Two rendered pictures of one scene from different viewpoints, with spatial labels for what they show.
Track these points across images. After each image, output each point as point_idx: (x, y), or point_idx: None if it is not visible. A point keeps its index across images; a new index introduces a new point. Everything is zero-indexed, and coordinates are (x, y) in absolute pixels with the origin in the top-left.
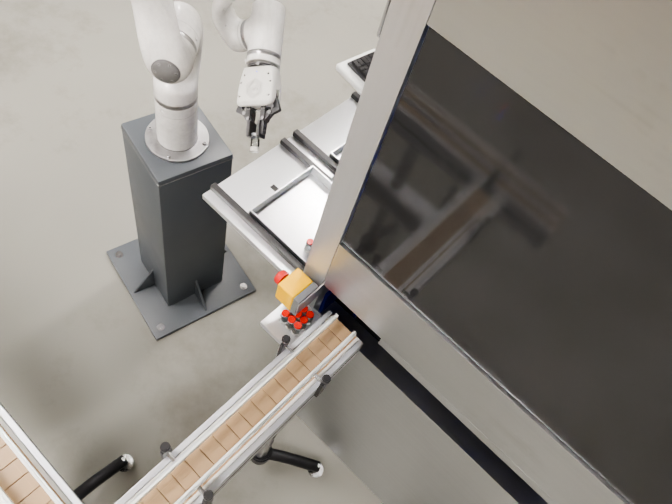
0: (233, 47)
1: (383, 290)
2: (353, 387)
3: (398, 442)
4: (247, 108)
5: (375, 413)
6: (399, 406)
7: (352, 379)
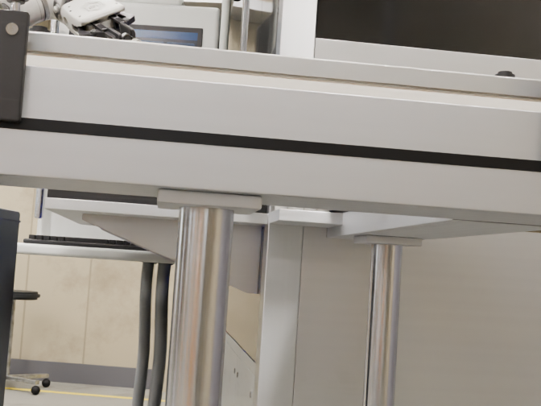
0: (26, 8)
1: (389, 55)
2: (411, 336)
3: (514, 374)
4: (96, 23)
5: (460, 352)
6: (482, 270)
7: (404, 315)
